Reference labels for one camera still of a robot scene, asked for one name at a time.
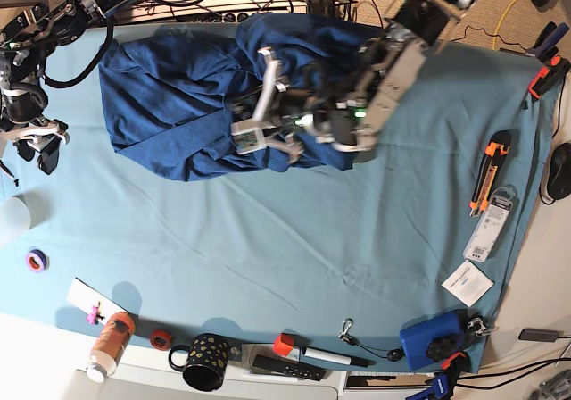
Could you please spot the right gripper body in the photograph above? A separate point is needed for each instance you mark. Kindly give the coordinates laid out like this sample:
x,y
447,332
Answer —
x,y
42,140

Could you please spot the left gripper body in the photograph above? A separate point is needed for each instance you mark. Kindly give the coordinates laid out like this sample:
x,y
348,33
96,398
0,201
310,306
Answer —
x,y
275,106

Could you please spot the dark blue t-shirt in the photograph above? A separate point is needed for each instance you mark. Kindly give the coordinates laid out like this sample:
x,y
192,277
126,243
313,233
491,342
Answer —
x,y
167,98

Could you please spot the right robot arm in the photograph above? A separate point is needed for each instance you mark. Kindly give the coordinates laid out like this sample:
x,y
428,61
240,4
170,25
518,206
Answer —
x,y
26,42

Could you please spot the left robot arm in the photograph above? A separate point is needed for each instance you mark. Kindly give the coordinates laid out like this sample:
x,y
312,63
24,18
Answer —
x,y
348,116

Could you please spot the translucent plastic cup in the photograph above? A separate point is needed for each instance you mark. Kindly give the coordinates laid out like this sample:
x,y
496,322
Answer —
x,y
15,220

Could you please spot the purple tape roll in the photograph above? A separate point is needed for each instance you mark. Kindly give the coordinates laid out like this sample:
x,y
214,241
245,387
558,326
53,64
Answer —
x,y
37,260

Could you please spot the white power strip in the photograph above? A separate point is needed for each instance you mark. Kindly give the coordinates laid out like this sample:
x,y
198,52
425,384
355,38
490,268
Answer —
x,y
234,11

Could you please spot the white paper sheet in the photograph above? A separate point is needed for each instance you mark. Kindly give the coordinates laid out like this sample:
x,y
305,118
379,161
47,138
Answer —
x,y
83,297

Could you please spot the pink small toy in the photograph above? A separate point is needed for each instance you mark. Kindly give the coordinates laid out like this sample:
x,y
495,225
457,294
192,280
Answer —
x,y
95,316

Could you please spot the light blue table cloth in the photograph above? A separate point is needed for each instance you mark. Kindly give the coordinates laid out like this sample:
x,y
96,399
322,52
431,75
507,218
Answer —
x,y
248,255

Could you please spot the orange supplement bottle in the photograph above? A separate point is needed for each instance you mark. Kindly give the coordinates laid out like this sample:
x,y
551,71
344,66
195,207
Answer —
x,y
110,346

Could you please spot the orange red cube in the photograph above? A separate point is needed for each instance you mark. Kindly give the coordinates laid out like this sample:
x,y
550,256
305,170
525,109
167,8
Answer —
x,y
283,344

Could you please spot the orange black utility knife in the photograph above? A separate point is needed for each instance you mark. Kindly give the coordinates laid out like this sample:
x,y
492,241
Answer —
x,y
494,156

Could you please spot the red tape roll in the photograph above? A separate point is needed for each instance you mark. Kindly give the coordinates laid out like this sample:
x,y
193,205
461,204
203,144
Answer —
x,y
161,340

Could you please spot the clear blister pack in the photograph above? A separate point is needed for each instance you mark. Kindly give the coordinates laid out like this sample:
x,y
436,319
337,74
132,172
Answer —
x,y
490,225

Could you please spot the black mug gold dots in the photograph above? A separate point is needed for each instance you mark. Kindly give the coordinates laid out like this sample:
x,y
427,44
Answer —
x,y
206,362

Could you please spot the black remote control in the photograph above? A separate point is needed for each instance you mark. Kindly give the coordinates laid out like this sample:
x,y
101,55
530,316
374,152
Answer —
x,y
298,370

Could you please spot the white marker pen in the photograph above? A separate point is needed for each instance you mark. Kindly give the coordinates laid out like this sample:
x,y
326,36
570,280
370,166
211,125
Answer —
x,y
334,358

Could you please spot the white paper card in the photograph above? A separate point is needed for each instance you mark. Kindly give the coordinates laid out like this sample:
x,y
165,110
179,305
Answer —
x,y
468,284

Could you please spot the blue box with knob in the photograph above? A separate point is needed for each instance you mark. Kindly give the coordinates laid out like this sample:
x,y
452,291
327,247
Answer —
x,y
434,340

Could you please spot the orange black clamp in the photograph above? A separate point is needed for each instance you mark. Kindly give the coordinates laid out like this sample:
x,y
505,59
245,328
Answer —
x,y
551,73

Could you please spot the blue spring clamp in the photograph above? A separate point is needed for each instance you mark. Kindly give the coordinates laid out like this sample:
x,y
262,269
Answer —
x,y
545,45

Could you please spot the metal carabiner keyring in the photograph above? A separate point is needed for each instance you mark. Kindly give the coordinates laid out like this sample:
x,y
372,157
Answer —
x,y
479,327

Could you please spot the black computer mouse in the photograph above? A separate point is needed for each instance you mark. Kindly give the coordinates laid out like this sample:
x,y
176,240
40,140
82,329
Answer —
x,y
559,178

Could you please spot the blue orange bottom clamp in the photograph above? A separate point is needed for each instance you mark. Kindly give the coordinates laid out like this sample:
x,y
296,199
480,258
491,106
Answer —
x,y
444,382

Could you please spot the black adapter block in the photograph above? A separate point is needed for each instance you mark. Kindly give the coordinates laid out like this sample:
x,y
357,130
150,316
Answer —
x,y
539,335

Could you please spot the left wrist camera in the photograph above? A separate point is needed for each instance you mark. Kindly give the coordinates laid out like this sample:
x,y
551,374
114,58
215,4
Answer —
x,y
248,136

